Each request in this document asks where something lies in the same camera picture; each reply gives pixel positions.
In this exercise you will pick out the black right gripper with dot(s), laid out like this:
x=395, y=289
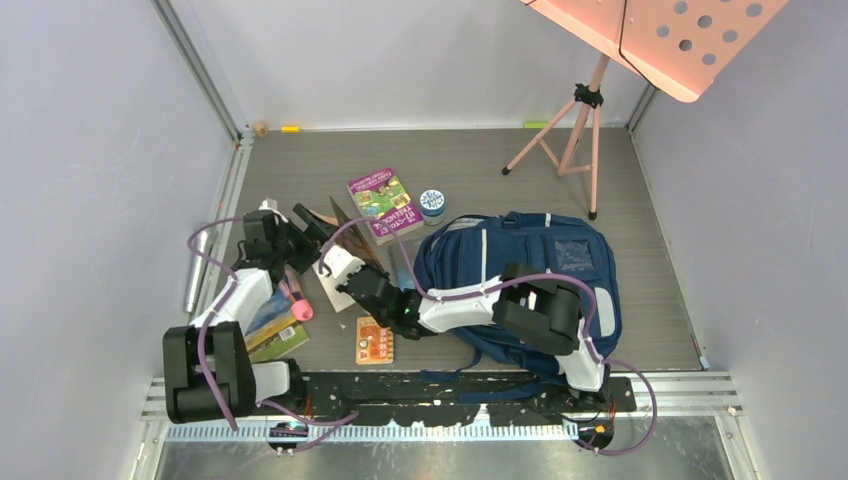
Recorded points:
x=343, y=288

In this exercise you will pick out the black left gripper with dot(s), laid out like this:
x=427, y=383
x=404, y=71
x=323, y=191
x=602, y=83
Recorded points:
x=310, y=246

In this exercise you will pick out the dark brown book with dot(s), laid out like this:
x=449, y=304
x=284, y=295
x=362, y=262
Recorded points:
x=351, y=250

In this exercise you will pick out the navy blue backpack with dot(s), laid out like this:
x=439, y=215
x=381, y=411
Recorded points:
x=472, y=249

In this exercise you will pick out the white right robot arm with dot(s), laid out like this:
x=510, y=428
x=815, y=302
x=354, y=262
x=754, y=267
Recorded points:
x=548, y=312

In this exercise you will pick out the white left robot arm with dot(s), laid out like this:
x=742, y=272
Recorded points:
x=208, y=374

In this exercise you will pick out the blue Wuthering Heights book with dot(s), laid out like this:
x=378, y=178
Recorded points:
x=401, y=272

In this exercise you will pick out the orange spiral notepad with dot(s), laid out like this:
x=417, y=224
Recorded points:
x=375, y=345

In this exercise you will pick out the purple treehouse book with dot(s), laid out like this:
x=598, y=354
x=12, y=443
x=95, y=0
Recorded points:
x=381, y=195

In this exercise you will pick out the pink highlighter marker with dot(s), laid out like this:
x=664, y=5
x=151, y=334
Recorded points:
x=291, y=288

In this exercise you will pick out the landscape cover book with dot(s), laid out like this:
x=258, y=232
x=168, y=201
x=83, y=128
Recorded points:
x=274, y=331

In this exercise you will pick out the blue white round jar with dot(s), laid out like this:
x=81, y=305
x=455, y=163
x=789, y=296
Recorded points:
x=432, y=206

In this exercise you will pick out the small wooden block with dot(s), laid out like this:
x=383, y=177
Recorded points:
x=260, y=129

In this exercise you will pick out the silver metal cylinder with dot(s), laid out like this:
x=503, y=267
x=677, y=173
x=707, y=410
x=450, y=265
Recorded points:
x=200, y=244

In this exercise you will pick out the pink music stand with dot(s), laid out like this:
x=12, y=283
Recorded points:
x=677, y=46

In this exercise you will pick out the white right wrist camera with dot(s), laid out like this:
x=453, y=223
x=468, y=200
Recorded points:
x=338, y=264

